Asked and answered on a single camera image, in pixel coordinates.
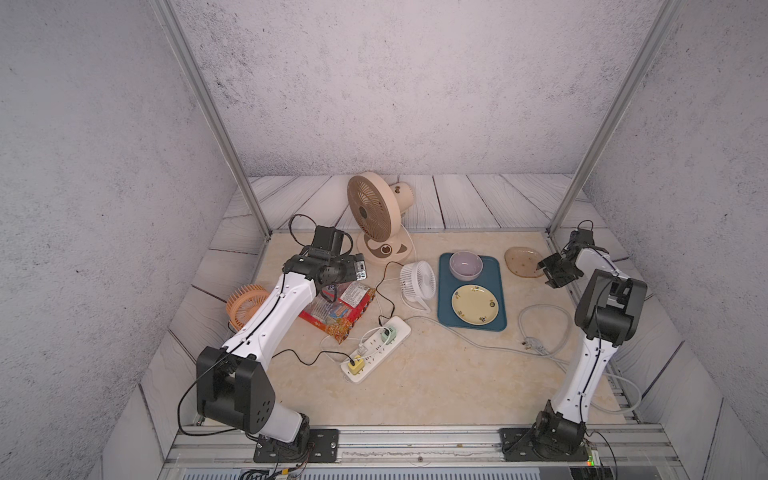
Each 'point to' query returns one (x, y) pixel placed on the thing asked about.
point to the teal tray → (490, 276)
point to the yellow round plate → (475, 304)
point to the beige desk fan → (376, 207)
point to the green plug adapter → (390, 335)
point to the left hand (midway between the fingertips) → (355, 268)
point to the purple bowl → (465, 265)
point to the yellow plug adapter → (358, 365)
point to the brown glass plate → (523, 262)
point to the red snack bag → (339, 317)
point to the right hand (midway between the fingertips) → (543, 266)
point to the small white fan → (417, 284)
